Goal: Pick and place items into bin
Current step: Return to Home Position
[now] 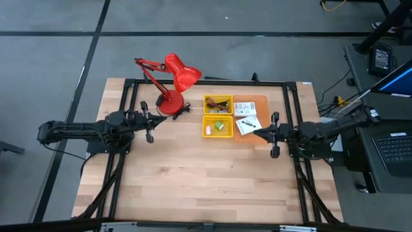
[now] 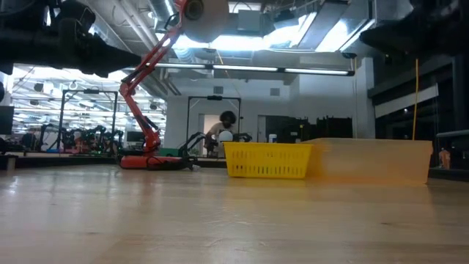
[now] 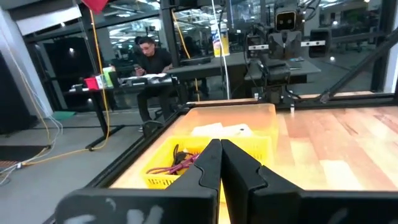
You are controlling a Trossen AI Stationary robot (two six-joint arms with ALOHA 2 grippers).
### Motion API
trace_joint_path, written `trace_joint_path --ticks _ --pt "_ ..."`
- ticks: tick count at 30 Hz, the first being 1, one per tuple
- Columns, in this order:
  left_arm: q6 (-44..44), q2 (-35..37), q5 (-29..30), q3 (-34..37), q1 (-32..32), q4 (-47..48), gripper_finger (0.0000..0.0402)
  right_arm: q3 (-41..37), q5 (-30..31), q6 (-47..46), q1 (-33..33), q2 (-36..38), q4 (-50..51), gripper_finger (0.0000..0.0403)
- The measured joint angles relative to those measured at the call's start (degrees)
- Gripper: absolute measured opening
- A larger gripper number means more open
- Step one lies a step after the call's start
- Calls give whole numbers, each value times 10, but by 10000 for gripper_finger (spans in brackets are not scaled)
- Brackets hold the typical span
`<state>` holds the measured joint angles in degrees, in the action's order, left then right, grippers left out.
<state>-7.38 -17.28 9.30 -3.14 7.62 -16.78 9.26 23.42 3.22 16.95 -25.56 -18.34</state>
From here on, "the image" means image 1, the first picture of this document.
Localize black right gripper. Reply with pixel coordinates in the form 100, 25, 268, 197
253, 111, 295, 159

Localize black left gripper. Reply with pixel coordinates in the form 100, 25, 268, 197
129, 100, 168, 145

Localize white box with black picture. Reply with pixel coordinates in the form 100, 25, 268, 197
235, 115, 263, 137

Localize white box with small print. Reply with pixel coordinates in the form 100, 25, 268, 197
232, 101, 258, 118

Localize red braided cable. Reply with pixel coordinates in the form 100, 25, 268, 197
205, 96, 230, 112

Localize orange translucent plastic bin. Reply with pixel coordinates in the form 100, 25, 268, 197
232, 93, 272, 145

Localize yellow slotted plastic basket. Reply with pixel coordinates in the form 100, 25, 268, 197
201, 114, 235, 139
203, 93, 234, 116

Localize red desk lamp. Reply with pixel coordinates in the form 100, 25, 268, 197
134, 52, 203, 117

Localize white paper sheet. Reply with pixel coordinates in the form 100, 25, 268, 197
319, 116, 344, 153

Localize black side desk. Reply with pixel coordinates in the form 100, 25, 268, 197
343, 43, 412, 195

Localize black laptop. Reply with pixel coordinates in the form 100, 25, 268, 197
371, 130, 412, 178

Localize black power adapter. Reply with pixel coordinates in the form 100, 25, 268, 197
367, 44, 395, 78

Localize monitor with blue screen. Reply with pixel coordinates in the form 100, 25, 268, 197
370, 59, 412, 99

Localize dark furniture leg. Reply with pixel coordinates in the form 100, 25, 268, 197
0, 140, 25, 156

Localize black stand pole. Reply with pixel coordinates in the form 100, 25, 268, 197
353, 0, 412, 55

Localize person's shoe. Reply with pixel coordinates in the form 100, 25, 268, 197
371, 20, 398, 35

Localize black lamp power cord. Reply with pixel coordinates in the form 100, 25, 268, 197
156, 102, 192, 122

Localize black metal table frame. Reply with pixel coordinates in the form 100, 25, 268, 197
77, 78, 344, 226

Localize black floor cables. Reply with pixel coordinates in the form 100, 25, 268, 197
316, 68, 366, 118

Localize silver metal bracket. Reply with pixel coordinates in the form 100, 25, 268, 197
279, 224, 318, 232
100, 221, 138, 232

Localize yellow hanging cable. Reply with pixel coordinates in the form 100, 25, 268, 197
319, 0, 348, 13

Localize black horizontal frame bar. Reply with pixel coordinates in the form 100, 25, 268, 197
0, 218, 412, 232

